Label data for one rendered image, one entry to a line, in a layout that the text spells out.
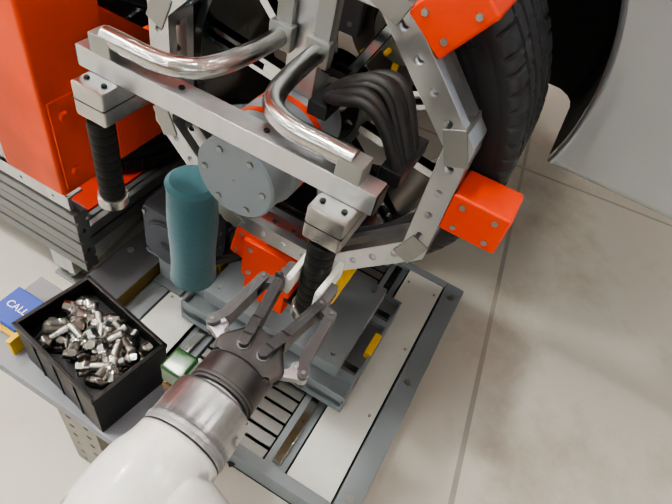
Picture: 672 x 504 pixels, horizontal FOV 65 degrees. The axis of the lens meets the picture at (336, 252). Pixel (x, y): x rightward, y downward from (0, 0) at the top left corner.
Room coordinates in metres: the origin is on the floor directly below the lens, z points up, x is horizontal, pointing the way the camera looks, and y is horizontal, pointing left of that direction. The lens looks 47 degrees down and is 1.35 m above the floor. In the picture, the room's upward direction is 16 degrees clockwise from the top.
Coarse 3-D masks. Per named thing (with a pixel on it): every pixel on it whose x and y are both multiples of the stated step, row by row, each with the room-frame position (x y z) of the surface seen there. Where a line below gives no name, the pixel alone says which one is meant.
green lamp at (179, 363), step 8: (176, 352) 0.36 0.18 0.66; (184, 352) 0.36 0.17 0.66; (168, 360) 0.34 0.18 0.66; (176, 360) 0.35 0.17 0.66; (184, 360) 0.35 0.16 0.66; (192, 360) 0.35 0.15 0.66; (160, 368) 0.33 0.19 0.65; (168, 368) 0.33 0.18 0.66; (176, 368) 0.34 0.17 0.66; (184, 368) 0.34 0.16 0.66; (192, 368) 0.34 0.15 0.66; (168, 376) 0.33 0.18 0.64; (176, 376) 0.32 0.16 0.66
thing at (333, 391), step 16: (192, 304) 0.77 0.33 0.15; (208, 304) 0.79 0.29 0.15; (384, 304) 0.96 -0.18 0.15; (400, 304) 0.96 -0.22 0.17; (192, 320) 0.75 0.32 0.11; (384, 320) 0.88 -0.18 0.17; (368, 336) 0.83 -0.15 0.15; (288, 352) 0.72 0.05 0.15; (352, 352) 0.77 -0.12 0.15; (368, 352) 0.76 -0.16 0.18; (352, 368) 0.70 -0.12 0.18; (320, 384) 0.64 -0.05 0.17; (336, 384) 0.67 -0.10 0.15; (352, 384) 0.67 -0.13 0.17; (320, 400) 0.64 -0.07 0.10; (336, 400) 0.63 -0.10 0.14
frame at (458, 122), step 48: (192, 0) 0.77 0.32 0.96; (384, 0) 0.64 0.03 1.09; (192, 48) 0.79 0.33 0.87; (432, 96) 0.62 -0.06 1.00; (192, 144) 0.73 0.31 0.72; (480, 144) 0.65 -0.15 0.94; (432, 192) 0.60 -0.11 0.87; (288, 240) 0.66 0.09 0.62; (384, 240) 0.63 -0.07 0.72; (432, 240) 0.61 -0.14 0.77
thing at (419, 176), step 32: (224, 0) 0.86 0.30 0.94; (256, 0) 0.97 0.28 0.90; (224, 32) 0.83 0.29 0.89; (256, 32) 0.99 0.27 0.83; (384, 32) 0.75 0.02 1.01; (256, 64) 0.81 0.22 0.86; (352, 64) 0.76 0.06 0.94; (224, 96) 0.86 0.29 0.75; (256, 96) 0.94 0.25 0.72; (416, 96) 0.73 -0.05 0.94; (352, 128) 0.80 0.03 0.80; (416, 192) 0.78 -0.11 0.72; (384, 224) 0.70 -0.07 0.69
